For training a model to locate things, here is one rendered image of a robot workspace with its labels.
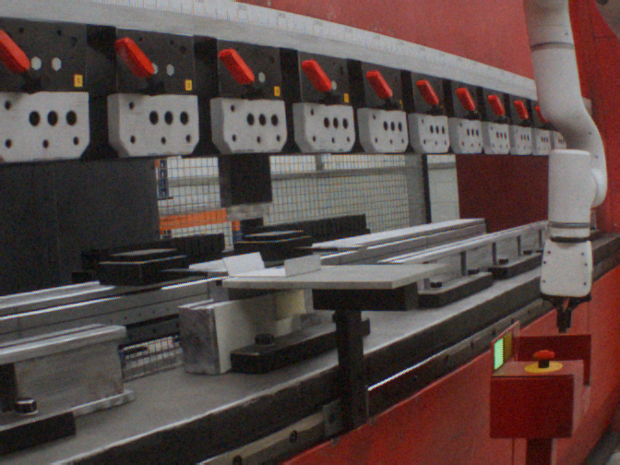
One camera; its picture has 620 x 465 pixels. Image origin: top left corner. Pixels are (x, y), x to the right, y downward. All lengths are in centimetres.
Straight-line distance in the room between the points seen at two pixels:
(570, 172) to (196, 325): 70
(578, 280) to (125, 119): 86
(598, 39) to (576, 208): 184
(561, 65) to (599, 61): 176
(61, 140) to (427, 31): 103
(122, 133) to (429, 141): 84
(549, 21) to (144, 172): 92
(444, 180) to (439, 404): 766
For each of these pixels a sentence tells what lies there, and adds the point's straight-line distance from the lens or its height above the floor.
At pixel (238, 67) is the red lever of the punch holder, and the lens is 113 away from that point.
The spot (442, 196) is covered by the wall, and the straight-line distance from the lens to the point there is 910.
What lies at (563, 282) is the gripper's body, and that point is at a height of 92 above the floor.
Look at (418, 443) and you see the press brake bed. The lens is 142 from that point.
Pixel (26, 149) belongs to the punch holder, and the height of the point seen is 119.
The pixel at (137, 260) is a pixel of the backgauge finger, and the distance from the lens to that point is 134.
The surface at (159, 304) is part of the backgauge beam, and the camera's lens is 143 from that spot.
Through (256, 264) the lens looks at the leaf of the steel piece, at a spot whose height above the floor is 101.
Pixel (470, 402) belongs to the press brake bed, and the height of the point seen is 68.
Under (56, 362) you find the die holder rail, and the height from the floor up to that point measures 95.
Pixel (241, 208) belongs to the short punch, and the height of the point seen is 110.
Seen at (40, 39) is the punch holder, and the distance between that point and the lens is 93.
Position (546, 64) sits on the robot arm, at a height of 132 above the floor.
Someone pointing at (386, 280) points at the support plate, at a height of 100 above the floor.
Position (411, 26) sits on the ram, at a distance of 171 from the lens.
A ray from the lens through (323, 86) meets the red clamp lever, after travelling 130.
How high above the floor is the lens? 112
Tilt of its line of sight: 3 degrees down
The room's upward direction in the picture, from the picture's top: 4 degrees counter-clockwise
